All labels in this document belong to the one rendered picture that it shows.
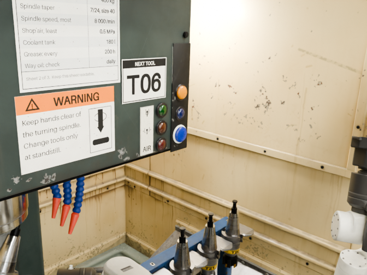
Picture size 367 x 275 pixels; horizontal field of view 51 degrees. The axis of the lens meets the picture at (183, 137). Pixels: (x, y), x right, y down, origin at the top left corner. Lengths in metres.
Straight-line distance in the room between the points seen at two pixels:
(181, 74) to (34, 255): 0.98
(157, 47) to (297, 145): 0.85
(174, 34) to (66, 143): 0.27
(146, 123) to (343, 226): 0.48
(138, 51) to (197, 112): 1.02
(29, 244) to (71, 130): 0.93
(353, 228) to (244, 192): 0.74
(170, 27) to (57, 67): 0.23
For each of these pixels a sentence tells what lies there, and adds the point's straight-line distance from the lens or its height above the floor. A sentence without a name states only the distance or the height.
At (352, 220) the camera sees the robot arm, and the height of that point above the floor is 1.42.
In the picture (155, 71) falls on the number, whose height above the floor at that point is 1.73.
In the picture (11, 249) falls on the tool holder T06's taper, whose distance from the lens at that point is 0.84.
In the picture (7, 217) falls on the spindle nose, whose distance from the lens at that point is 0.72.
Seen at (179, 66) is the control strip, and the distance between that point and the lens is 0.70.
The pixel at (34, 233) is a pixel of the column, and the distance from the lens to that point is 1.46.
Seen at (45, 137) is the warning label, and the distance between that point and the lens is 0.56.
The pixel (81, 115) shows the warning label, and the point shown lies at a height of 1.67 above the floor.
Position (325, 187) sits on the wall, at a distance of 1.41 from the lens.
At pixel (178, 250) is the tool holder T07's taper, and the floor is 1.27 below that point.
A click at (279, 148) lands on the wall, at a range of 1.44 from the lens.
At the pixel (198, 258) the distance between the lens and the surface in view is 1.06.
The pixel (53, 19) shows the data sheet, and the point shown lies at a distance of 0.55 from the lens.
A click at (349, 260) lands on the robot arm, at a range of 0.98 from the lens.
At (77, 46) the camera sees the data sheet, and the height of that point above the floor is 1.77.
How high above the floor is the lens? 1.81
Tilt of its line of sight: 16 degrees down
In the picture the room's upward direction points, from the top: 2 degrees clockwise
